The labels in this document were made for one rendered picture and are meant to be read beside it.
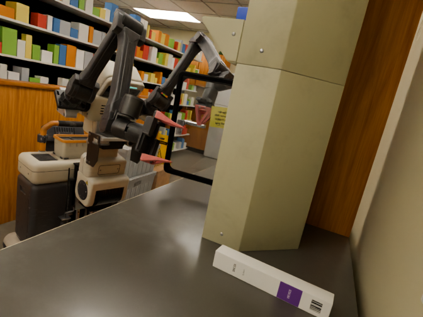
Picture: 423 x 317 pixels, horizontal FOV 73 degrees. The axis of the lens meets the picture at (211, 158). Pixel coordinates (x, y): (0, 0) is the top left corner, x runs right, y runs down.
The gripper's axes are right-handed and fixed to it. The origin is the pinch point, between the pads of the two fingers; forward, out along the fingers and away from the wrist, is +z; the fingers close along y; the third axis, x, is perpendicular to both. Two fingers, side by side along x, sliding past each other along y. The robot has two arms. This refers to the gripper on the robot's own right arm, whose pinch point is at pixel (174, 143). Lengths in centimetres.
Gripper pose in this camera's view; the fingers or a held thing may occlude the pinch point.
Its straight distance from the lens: 77.4
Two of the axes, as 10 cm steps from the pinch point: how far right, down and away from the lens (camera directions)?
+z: 8.9, 2.6, -3.6
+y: 3.1, -9.4, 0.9
